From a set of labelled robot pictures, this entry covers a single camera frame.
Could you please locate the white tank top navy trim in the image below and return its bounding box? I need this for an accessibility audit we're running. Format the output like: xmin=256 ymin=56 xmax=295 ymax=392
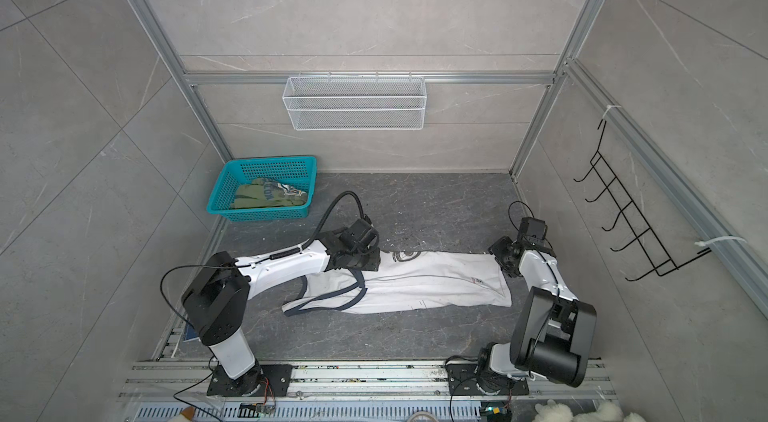
xmin=282 ymin=251 xmax=512 ymax=316

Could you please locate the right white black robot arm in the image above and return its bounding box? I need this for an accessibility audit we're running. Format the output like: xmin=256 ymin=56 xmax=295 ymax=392
xmin=476 ymin=216 xmax=597 ymax=392

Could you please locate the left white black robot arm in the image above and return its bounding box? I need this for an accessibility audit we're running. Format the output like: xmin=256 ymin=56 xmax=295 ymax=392
xmin=182 ymin=217 xmax=381 ymax=381

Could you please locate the green camouflage tank top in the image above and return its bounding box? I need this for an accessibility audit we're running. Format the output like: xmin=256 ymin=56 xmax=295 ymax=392
xmin=230 ymin=177 xmax=309 ymax=209

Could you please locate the teal plastic basket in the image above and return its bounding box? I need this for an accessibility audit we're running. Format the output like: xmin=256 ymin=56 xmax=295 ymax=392
xmin=207 ymin=156 xmax=317 ymax=222

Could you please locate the white plush toy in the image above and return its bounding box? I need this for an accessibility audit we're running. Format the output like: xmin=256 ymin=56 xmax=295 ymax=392
xmin=532 ymin=399 xmax=648 ymax=422

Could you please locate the blue book yellow label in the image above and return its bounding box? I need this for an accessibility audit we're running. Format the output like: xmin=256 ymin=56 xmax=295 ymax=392
xmin=181 ymin=324 xmax=199 ymax=342

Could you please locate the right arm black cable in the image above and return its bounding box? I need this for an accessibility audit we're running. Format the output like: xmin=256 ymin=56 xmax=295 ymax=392
xmin=446 ymin=199 xmax=568 ymax=422

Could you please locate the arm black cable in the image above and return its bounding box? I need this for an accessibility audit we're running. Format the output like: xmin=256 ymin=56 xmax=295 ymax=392
xmin=446 ymin=199 xmax=568 ymax=422
xmin=158 ymin=190 xmax=367 ymax=422

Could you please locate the black wire hook rack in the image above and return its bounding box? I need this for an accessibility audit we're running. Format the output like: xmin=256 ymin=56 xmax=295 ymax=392
xmin=573 ymin=120 xmax=712 ymax=282

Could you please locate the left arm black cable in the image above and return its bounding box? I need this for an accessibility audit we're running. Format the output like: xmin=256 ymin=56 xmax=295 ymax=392
xmin=158 ymin=190 xmax=367 ymax=422

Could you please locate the white wire mesh shelf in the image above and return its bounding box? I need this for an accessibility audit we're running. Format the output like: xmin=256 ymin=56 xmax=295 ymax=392
xmin=282 ymin=76 xmax=428 ymax=131

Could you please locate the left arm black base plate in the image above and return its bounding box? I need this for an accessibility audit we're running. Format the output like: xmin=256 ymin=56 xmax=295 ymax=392
xmin=206 ymin=364 xmax=293 ymax=397

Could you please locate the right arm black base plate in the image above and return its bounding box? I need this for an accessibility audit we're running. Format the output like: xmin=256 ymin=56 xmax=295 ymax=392
xmin=445 ymin=361 xmax=530 ymax=397

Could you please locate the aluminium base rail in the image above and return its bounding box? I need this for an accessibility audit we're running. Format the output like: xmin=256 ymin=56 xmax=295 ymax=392
xmin=116 ymin=359 xmax=618 ymax=421

